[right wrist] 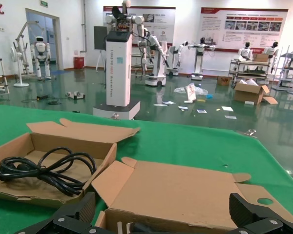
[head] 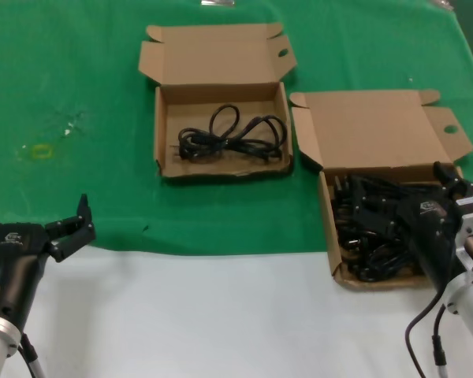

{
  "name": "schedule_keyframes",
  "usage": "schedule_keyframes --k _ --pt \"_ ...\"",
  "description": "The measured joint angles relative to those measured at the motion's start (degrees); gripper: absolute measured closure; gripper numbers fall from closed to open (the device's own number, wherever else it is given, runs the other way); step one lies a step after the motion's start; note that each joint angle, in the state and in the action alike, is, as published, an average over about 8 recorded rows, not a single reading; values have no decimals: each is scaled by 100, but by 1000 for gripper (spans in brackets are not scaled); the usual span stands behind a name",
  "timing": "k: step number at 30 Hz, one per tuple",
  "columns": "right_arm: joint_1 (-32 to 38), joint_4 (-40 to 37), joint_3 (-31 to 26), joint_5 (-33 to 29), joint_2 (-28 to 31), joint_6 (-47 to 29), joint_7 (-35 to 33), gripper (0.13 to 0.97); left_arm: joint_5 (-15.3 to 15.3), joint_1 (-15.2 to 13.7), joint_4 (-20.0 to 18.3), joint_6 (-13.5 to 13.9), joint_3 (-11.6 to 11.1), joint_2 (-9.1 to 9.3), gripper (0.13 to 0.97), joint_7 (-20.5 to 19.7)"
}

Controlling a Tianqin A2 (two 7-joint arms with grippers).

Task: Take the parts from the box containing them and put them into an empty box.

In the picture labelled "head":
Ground cardboard box with torn rim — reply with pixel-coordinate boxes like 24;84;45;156
137;22;299;183

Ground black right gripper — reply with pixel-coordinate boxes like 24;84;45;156
352;160;473;293

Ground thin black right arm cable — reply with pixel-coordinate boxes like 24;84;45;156
404;290;446;378

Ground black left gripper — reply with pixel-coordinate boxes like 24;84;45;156
0;191;97;332

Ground cardboard box holding cable pile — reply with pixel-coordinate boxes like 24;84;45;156
289;89;473;292

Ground pile of black power cables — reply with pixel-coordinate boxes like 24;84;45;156
333;172;442;283

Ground green table cloth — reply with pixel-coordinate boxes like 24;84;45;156
0;0;473;259

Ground black power cable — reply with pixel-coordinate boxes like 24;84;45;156
169;103;290;164

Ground right arm cable with connector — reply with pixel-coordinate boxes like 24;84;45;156
431;305;451;378

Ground yellow tape square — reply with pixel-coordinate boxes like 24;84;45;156
30;144;53;160

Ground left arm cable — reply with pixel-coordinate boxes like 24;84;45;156
18;332;47;378

